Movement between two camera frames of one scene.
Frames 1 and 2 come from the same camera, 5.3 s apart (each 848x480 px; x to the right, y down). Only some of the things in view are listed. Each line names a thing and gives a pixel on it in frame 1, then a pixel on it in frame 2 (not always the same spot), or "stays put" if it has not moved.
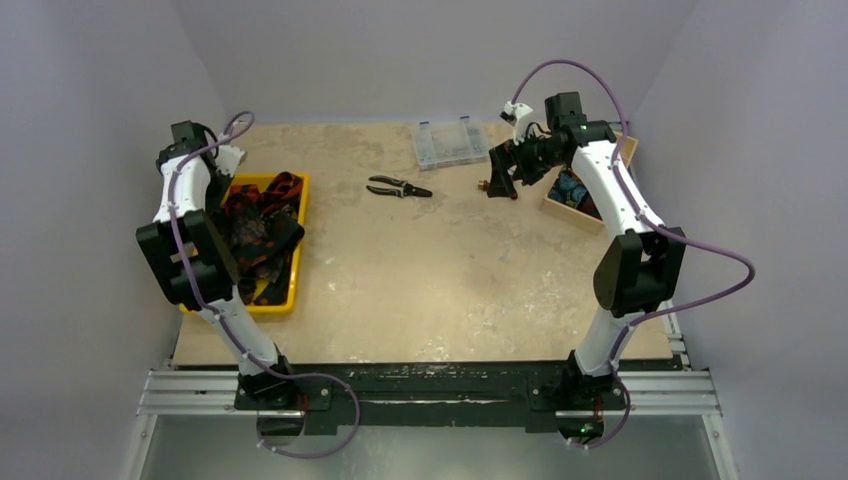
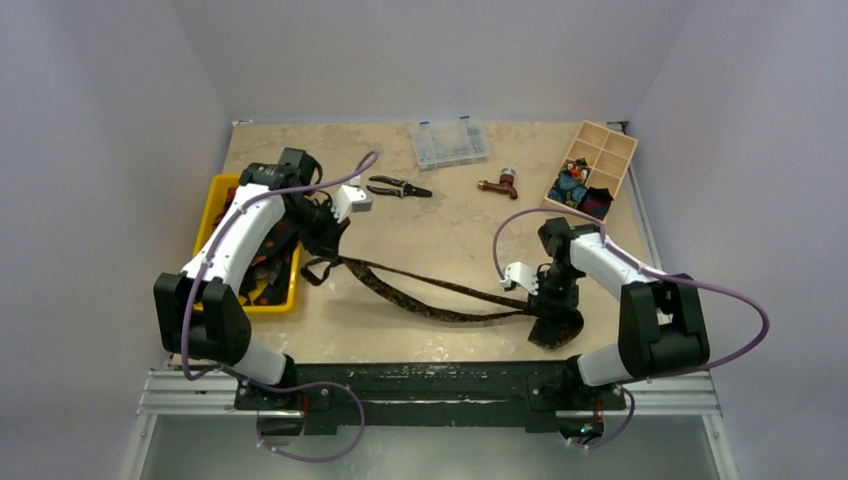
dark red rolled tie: x=587 y=205 stays put
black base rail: x=545 y=395 stays put
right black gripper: x=502 y=168 -> x=553 y=302
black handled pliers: x=404 y=187 stays put
